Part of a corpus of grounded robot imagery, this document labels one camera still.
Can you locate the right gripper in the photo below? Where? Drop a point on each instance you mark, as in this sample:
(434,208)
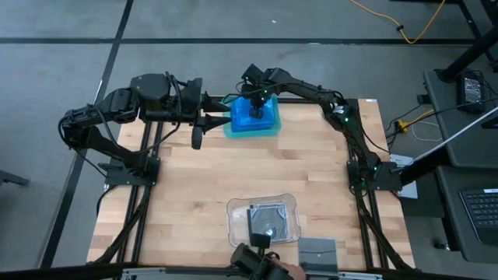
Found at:
(258,83)

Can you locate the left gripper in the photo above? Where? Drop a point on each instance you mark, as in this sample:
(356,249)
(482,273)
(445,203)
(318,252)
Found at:
(188,101)

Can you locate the clear jewel case black tray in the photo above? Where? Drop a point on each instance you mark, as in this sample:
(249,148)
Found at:
(318,254)
(268,219)

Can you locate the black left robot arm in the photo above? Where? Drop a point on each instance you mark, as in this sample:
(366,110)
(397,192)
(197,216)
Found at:
(151,89)

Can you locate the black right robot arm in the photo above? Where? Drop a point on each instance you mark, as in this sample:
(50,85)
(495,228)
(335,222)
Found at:
(307,90)

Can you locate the teal translucent plastic bin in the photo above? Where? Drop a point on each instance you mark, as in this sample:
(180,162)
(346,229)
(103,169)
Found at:
(253,135)

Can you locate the clear plastic bin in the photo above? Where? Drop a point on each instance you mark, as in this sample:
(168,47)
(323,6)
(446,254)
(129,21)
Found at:
(237,218)

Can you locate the black handheld device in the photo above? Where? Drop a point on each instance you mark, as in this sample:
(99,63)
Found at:
(249,258)

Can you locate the white paper sheet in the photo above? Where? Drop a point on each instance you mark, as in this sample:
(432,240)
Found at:
(400,159)

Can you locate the black crossbar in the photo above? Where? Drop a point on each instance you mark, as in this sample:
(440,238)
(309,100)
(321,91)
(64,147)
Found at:
(175,271)

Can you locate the person's hand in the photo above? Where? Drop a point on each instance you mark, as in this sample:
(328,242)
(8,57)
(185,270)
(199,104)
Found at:
(292,272)

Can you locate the black floor stand foot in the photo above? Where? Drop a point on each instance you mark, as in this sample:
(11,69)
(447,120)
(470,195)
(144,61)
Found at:
(11,178)

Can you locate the white rod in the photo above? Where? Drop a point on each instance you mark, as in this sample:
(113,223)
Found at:
(467,128)

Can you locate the black desk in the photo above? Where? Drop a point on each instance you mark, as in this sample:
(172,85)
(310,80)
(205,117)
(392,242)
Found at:
(467,155)

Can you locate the black power adapter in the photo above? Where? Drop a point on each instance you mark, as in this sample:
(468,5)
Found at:
(471,91)

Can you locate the black keyboard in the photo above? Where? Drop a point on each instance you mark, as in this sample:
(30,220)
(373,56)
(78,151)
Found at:
(482,214)

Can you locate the black aluminium table frame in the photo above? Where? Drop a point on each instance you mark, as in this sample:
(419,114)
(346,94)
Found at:
(360,218)

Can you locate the black desk leg frame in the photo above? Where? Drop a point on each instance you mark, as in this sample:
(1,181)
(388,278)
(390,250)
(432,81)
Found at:
(467,54)

